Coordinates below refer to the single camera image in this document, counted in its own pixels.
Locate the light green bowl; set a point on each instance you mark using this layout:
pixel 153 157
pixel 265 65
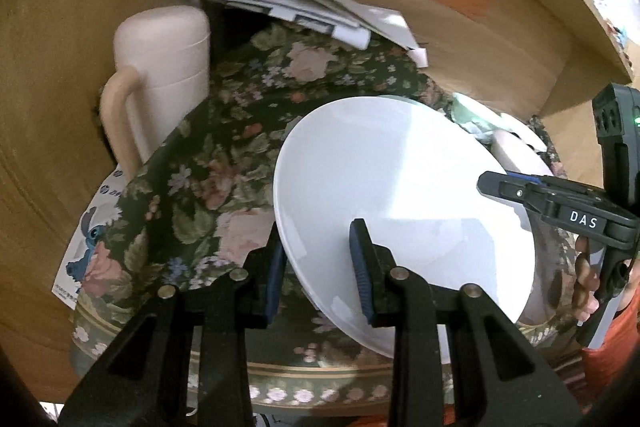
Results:
pixel 475 117

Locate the cartoon printed paper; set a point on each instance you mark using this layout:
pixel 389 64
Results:
pixel 82 252

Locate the white plate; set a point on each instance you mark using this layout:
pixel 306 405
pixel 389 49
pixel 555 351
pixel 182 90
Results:
pixel 400 167

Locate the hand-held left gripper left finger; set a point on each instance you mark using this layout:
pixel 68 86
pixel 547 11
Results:
pixel 274 287

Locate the plain white bowl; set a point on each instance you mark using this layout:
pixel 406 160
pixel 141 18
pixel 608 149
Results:
pixel 525 152

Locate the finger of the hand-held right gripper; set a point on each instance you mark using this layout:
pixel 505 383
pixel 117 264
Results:
pixel 505 189

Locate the floral tablecloth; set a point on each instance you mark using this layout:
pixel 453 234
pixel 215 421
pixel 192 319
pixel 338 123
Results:
pixel 210 167

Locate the orange clothing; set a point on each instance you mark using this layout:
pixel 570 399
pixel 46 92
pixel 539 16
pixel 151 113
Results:
pixel 617 347

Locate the stack of white papers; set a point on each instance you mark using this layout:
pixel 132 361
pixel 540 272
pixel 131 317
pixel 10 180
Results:
pixel 320 7

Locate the wooden cabinet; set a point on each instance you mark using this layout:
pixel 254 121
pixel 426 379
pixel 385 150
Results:
pixel 50 107

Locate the person's right hand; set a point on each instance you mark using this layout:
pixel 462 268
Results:
pixel 585 279

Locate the pink thermos jug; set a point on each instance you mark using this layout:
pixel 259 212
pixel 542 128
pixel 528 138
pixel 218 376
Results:
pixel 165 57

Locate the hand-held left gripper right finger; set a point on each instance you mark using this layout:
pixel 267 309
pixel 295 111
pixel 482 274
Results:
pixel 359 277

